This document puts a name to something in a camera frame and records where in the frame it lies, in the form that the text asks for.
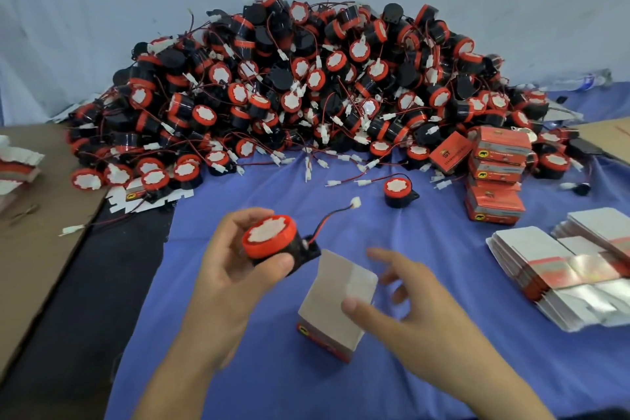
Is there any blue cloth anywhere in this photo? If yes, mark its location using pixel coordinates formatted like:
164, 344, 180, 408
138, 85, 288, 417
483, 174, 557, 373
105, 85, 630, 420

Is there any brown cardboard sheet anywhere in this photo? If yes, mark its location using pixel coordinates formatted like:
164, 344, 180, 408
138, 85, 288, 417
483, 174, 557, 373
576, 117, 630, 165
0, 124, 108, 381

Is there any stack of paper boxes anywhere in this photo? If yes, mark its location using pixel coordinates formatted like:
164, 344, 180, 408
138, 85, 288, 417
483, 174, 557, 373
0, 134, 45, 214
486, 206, 630, 332

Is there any orange white paper box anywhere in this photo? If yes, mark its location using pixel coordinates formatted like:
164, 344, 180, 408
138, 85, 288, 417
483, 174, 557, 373
297, 249, 380, 364
471, 125, 535, 165
469, 157, 527, 186
430, 131, 476, 175
465, 183, 527, 226

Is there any person's left hand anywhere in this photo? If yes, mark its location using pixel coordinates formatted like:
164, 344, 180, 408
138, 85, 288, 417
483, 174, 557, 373
185, 206, 297, 369

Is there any pile of black red buzzers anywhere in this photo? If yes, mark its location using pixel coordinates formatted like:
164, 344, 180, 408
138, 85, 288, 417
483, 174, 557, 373
67, 0, 592, 204

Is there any person's left forearm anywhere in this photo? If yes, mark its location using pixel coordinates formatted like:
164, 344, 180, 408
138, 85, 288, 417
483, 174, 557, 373
133, 348, 236, 420

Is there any single red black buzzer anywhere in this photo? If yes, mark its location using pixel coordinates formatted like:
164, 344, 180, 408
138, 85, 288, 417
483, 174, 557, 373
241, 196, 364, 278
382, 173, 421, 209

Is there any person's right hand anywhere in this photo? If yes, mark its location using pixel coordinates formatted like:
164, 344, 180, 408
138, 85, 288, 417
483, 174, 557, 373
341, 245, 515, 389

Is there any clear plastic bottle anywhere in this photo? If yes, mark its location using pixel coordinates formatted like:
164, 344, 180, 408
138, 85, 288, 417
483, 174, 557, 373
539, 68, 614, 93

